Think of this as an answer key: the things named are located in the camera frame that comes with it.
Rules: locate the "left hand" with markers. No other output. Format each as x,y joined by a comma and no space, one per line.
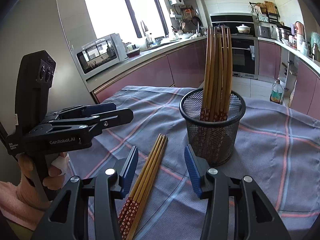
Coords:
46,173

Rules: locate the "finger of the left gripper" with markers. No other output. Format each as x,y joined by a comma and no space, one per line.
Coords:
107,119
80,111

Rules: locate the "black left camera box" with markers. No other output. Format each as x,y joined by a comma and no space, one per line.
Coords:
35,78

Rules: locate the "pink kettle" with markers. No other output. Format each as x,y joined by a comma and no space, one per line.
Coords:
300,35

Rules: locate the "grey plaid tablecloth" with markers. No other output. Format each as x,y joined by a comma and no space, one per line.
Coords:
277,146

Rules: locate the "wall spice rack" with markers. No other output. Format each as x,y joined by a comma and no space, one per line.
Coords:
265,12

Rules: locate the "black mesh holder cup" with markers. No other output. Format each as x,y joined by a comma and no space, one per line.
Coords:
213,141

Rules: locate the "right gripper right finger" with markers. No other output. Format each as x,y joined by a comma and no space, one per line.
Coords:
254,215

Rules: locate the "white clay pot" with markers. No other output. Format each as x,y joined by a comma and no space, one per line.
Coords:
243,29

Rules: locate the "pink sleeved left forearm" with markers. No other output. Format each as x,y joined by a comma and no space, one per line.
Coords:
21,204

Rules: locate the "cooking oil bottle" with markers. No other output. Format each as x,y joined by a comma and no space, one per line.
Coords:
277,92

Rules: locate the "black built-in oven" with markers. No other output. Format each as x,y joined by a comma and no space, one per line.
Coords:
244,46

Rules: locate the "bamboo chopstick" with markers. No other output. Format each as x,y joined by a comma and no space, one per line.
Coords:
229,70
224,74
219,77
206,75
140,184
147,187
215,77
143,184
208,107

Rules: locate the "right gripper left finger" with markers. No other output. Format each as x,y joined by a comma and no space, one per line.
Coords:
67,217

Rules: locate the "white microwave oven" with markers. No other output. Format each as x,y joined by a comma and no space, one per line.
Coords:
99,55

